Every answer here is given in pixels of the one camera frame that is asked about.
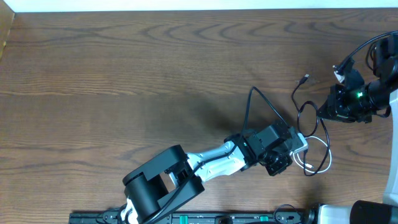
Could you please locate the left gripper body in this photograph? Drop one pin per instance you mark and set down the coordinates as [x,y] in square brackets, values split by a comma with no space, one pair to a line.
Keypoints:
[280,165]

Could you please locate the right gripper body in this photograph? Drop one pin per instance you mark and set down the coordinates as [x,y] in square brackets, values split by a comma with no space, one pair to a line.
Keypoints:
[356,104]

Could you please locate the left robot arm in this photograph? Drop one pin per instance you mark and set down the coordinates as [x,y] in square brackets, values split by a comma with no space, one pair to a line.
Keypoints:
[172,178]

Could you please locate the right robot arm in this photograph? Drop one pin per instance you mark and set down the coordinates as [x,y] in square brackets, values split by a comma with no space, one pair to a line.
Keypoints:
[381,59]

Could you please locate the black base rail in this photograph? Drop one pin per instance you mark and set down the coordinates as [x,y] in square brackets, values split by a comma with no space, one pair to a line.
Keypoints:
[202,218]

